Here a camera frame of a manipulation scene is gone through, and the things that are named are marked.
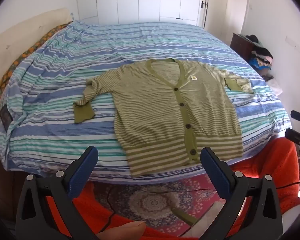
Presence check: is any dark wooden nightstand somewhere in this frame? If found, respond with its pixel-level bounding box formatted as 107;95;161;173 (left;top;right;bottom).
230;32;257;62

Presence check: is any person's left hand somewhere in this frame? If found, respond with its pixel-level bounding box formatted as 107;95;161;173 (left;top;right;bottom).
97;221;146;240

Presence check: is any white wall outlet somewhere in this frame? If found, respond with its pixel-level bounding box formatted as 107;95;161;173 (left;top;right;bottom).
285;36;300;49

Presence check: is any green cloth strip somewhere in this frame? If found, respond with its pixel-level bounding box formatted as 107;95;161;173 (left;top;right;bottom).
174;204;198;226

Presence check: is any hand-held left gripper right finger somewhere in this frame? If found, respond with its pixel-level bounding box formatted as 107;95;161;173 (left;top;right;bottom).
199;147;283;240

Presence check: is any pile of dark clothes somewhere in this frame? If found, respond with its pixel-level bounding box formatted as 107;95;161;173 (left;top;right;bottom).
245;34;274;71

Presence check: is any green striped cardigan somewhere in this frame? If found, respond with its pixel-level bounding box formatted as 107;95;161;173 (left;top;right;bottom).
73;58;253;178

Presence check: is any patterned red rug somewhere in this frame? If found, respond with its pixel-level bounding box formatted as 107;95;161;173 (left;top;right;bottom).
92;172;240;228

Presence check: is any bed with blue striped sheet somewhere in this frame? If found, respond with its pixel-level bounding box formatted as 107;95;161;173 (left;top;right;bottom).
0;20;290;185

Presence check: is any white wardrobe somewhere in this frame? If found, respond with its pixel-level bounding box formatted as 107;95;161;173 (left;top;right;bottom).
75;0;210;27

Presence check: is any cream headboard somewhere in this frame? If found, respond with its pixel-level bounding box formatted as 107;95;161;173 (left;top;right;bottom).
0;9;73;98

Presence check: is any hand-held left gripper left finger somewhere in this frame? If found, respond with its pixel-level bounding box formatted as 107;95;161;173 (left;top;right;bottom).
16;146;99;240

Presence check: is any orange fuzzy blanket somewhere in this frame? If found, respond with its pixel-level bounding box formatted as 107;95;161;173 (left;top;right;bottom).
44;137;300;240

